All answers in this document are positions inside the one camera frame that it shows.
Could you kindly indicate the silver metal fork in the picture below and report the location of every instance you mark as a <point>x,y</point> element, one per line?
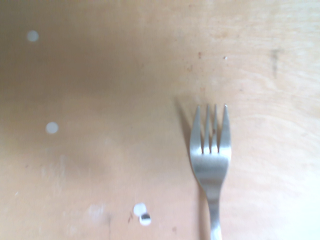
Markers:
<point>210,160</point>

